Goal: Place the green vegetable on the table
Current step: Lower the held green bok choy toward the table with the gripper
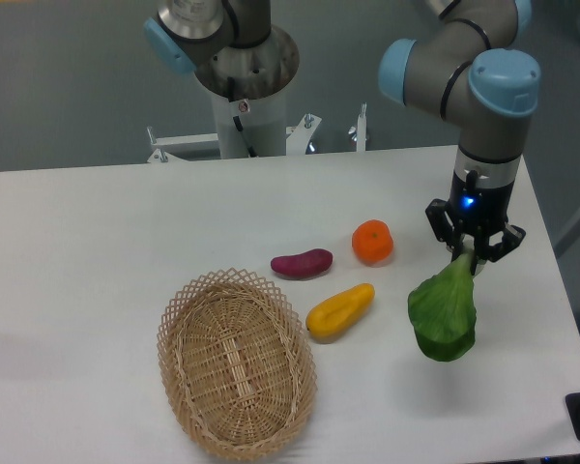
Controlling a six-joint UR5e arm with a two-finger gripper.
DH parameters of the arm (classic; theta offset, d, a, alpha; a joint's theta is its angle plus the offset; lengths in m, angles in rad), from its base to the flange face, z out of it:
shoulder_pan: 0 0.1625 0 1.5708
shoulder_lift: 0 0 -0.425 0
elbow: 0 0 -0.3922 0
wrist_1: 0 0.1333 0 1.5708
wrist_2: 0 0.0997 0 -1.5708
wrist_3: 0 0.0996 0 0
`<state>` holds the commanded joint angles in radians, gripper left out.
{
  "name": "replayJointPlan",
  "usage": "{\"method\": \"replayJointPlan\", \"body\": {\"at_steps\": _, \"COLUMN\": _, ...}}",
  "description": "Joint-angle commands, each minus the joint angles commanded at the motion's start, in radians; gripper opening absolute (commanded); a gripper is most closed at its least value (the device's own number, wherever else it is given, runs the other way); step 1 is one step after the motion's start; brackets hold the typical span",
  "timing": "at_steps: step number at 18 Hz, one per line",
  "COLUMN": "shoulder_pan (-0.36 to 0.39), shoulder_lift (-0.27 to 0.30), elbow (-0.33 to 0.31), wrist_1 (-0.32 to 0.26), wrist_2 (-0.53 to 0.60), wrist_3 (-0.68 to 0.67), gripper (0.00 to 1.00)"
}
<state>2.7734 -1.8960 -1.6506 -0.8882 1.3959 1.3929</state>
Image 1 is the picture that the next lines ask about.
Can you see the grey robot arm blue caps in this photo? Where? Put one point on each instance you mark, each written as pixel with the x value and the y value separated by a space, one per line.
pixel 468 76

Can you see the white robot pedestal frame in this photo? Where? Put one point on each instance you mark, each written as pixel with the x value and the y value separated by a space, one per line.
pixel 244 129

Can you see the woven wicker basket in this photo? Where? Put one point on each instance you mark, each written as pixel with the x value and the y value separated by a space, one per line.
pixel 236 365

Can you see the yellow pepper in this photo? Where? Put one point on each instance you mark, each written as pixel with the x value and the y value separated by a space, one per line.
pixel 333 317

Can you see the purple sweet potato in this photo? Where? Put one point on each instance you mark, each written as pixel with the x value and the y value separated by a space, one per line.
pixel 303 265

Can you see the orange tangerine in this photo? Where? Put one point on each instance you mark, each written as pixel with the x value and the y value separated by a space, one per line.
pixel 372 242

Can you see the green leafy vegetable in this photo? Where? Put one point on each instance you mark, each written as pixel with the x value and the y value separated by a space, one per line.
pixel 442 312

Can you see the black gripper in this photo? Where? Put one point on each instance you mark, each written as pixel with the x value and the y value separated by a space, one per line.
pixel 480 213

